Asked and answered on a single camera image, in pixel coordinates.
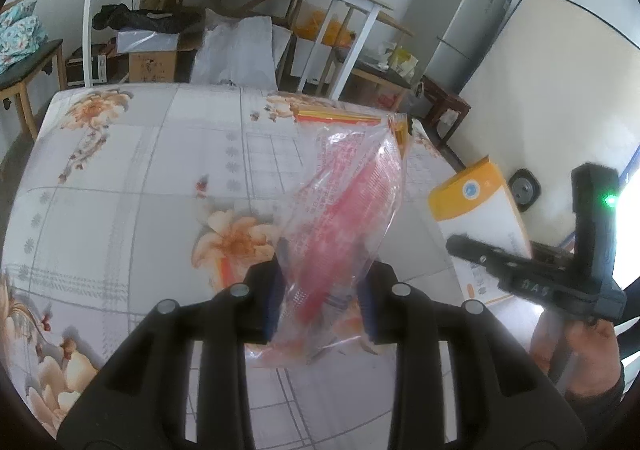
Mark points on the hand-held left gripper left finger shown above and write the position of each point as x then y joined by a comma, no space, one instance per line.
272,302

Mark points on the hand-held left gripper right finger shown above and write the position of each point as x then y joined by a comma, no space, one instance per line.
367,307

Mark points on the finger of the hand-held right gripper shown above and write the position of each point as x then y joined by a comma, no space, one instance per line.
480,257

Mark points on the white and yellow box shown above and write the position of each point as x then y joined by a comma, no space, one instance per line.
475,215

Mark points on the clear zip bag red print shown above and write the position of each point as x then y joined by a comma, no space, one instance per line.
320,250

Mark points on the person's right forearm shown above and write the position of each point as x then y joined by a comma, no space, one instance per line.
602,397

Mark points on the person's right hand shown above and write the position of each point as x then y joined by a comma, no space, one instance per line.
595,350

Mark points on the black floor device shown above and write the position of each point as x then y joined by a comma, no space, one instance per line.
524,190

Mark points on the white leaning board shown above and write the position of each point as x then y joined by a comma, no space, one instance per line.
560,94

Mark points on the dark wooden stool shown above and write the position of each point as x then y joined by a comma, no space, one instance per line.
442,102

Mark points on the floral tablecloth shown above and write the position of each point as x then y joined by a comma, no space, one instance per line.
125,190

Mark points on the white and green bag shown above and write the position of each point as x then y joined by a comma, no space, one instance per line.
400,62

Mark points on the grey refrigerator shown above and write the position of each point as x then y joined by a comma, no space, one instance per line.
455,19

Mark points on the white plastic bag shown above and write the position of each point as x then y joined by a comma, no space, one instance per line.
235,49

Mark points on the yellow bag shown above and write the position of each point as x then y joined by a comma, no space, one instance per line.
325,29

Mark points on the plastic covered cardboard box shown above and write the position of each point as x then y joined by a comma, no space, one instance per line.
150,54

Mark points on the black cloth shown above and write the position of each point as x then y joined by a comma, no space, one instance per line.
145,19

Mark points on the wooden chair with dark seat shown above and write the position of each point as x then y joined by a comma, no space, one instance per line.
30,64

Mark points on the floral cushion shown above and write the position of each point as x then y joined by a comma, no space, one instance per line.
17,34

